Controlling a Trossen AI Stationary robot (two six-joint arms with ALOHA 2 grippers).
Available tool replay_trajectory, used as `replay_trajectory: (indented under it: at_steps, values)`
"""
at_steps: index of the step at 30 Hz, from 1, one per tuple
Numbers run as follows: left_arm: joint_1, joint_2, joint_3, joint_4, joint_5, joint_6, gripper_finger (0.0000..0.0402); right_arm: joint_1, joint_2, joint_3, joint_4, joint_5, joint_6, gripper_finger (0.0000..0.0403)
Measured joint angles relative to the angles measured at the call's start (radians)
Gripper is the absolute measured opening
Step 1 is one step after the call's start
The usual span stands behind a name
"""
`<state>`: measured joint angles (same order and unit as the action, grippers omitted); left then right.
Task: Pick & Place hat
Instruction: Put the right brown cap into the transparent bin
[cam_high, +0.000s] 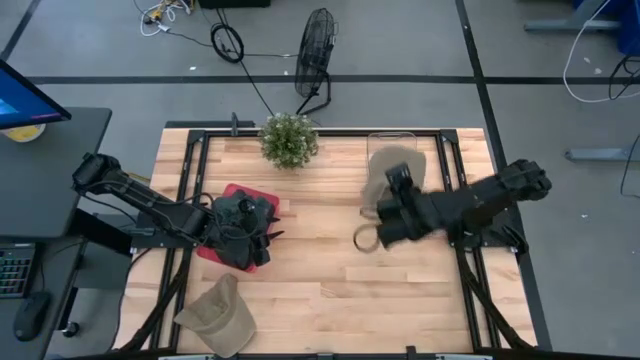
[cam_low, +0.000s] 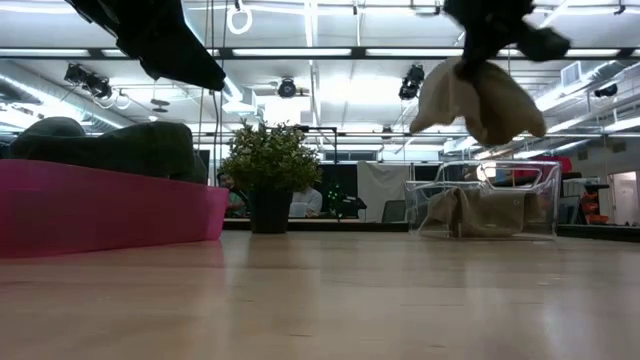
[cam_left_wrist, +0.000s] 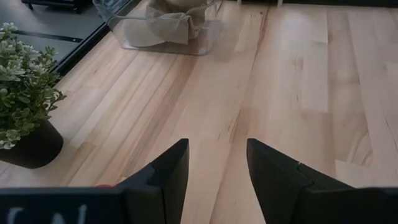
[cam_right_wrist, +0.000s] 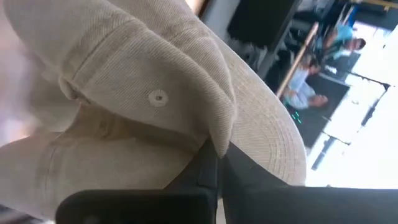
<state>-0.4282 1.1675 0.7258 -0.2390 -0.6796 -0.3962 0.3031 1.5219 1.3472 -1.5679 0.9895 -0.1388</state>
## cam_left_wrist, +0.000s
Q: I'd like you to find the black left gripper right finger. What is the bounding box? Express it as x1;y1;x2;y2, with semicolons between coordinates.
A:
246;138;356;224

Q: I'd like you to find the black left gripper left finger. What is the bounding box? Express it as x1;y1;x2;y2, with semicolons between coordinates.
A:
116;138;190;224

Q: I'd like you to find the beige fabric hat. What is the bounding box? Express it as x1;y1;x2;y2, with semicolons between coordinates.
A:
123;0;210;46

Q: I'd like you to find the potted green plant black pot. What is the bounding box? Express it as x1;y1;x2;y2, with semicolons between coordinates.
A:
0;22;67;170

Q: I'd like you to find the translucent plastic bin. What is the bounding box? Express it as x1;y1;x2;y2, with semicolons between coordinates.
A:
92;0;225;57

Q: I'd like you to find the black cart base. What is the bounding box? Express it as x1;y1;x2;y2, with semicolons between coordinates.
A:
20;0;91;14

